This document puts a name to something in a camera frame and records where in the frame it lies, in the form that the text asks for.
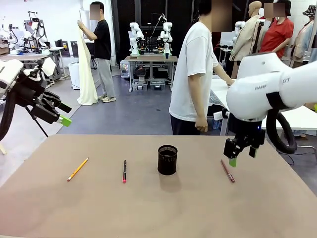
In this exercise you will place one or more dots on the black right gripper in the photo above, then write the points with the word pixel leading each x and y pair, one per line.
pixel 247 131

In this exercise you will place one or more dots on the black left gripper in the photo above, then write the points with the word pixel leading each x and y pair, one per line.
pixel 28 89

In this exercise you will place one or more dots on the dark red pen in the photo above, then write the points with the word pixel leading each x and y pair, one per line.
pixel 227 171

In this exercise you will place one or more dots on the yellow pencil with eraser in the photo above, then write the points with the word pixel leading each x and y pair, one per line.
pixel 78 169

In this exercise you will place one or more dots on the black pen with pink end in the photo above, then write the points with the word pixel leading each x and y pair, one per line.
pixel 124 171

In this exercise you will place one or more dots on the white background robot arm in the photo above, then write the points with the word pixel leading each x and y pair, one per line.
pixel 135 37
pixel 166 37

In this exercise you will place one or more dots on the person's left forearm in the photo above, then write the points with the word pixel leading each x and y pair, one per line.
pixel 221 73

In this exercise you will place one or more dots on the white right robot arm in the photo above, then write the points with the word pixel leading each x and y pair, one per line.
pixel 257 84

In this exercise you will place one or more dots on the person's right forearm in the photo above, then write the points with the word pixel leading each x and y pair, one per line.
pixel 196 99

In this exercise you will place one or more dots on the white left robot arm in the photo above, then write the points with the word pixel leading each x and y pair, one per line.
pixel 8 72

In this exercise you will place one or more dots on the black mesh pen holder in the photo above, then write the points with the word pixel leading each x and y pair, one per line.
pixel 167 162

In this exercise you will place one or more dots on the person's right hand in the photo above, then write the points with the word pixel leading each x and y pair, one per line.
pixel 201 125

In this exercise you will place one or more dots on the person's left hand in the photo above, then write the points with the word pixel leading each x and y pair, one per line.
pixel 231 81

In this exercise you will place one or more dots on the black tripod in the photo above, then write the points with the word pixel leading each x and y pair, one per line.
pixel 37 121

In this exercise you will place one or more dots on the white air purifier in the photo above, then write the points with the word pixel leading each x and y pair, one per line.
pixel 74 75

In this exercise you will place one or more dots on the cream cloth sheet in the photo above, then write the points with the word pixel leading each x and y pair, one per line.
pixel 86 74

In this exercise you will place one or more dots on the person in black t-shirt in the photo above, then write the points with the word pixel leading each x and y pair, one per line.
pixel 102 49

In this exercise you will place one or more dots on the clear storage bin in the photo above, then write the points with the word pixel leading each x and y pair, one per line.
pixel 140 86
pixel 157 85

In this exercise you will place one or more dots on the person in white t-shirt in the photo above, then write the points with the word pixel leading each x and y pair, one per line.
pixel 193 62

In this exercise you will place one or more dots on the background workbench with wooden top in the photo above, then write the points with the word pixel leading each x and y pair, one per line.
pixel 151 59

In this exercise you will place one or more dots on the mannequin with beige coat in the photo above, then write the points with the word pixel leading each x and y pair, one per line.
pixel 245 39

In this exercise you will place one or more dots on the person in red shirt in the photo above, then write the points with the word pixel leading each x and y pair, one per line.
pixel 277 37

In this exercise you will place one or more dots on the mannequin with bucket hat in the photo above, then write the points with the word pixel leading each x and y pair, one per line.
pixel 305 39

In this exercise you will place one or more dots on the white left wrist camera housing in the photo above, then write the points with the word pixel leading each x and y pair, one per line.
pixel 48 66

